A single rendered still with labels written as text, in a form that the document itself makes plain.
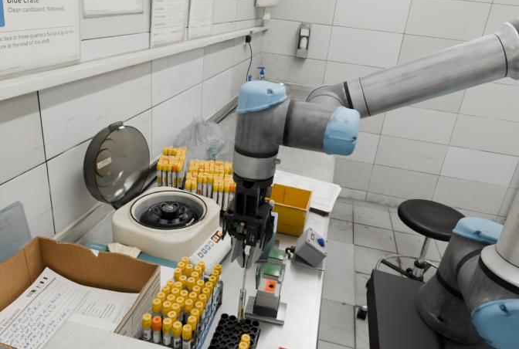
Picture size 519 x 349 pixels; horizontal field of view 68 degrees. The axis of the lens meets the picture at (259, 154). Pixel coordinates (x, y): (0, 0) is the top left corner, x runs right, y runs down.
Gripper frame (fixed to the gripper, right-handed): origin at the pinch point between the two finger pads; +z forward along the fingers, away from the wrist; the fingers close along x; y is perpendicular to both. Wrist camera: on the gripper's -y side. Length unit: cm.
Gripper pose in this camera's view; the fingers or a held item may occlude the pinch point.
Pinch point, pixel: (246, 259)
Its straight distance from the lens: 78.2
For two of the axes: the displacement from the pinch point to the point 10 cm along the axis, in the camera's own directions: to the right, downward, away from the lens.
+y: -2.0, 3.5, -9.1
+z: -1.0, 9.2, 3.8
